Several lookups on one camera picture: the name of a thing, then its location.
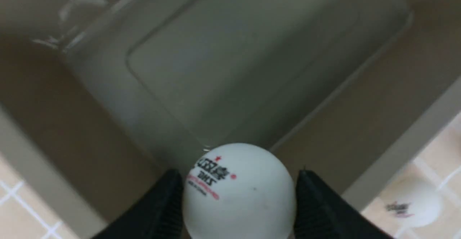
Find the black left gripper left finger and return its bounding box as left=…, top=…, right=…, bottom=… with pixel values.
left=93, top=170, right=183, bottom=239

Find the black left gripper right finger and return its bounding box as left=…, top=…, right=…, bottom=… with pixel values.
left=294, top=170, right=392, bottom=239

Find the olive green plastic bin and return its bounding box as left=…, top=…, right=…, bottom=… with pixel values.
left=1, top=0, right=460, bottom=239

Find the white ball with logo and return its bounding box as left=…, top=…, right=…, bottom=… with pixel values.
left=182, top=143, right=297, bottom=239

